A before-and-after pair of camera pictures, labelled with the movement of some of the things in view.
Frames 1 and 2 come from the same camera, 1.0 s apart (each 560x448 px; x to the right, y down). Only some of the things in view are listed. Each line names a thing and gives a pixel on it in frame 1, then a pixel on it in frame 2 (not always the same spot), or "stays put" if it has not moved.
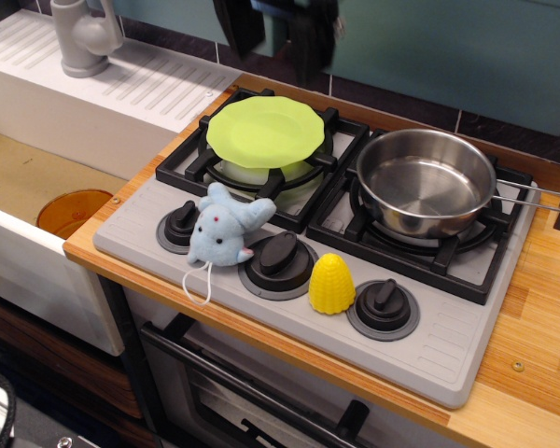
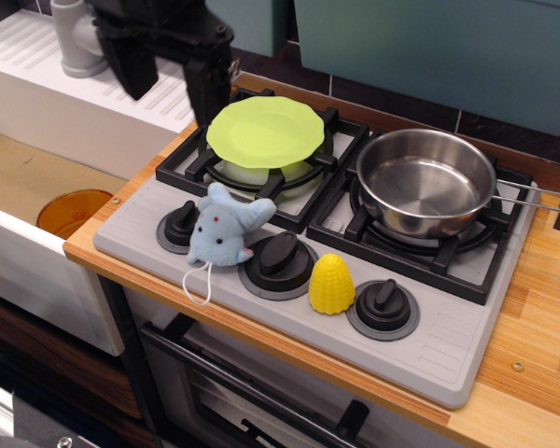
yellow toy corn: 331,287 stays put
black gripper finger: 313,25 -> 210,84
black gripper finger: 243,24 -> 134,66
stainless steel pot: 428,183 stays put
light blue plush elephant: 217,236 stays put
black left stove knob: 175,228 stays put
